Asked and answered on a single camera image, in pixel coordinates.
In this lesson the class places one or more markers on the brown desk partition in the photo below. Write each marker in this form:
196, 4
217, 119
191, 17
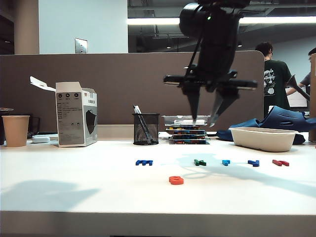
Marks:
123, 86

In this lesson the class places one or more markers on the white earbud case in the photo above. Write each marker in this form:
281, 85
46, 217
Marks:
40, 139

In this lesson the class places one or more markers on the brown paper cup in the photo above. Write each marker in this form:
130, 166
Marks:
16, 130

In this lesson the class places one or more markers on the blue foam clog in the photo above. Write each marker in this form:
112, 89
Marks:
284, 118

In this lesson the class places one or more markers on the metal wall plate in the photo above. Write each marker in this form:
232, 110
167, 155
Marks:
81, 46

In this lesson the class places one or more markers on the blue foam shoes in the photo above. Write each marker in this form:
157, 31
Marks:
223, 135

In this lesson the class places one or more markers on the clear plastic case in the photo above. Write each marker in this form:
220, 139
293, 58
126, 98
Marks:
177, 118

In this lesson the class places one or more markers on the black angled bar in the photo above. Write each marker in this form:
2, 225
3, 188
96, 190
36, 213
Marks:
297, 87

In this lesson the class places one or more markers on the white board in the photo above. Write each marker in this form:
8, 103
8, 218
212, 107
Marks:
297, 101

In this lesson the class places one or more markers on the white grey mask box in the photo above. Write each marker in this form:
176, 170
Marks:
71, 118

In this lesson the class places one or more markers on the white black pen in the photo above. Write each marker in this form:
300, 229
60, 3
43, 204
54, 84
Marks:
136, 109

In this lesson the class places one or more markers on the red letter h magnet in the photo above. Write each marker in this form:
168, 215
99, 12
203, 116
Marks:
278, 162

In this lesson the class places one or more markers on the orange letter s magnet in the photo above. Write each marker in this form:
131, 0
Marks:
175, 180

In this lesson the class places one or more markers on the green letter k magnet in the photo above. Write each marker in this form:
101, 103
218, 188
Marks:
198, 162

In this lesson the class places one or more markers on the blue letter y magnet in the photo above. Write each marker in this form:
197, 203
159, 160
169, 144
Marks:
252, 162

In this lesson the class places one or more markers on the beige oval pulp tray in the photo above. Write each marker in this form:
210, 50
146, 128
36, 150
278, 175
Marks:
263, 140

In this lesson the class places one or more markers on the person in dark green shirt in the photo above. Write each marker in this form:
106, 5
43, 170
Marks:
275, 81

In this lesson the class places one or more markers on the ceiling light strip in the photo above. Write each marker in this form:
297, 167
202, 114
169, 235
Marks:
153, 21

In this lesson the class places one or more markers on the black mesh pen holder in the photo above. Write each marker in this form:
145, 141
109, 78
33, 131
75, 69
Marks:
146, 130

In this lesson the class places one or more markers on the brown cardboard box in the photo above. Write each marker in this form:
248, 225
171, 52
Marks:
313, 98

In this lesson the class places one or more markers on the light blue letter r magnet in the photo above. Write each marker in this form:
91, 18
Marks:
225, 162

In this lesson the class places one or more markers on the blue letter m magnet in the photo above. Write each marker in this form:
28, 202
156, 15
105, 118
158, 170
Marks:
143, 162

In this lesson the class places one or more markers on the dark translucent tumbler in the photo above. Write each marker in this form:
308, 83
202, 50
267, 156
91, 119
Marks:
34, 127

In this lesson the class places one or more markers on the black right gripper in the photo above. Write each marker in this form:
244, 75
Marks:
214, 74

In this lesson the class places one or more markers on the person in grey shirt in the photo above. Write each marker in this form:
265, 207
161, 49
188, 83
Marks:
305, 79

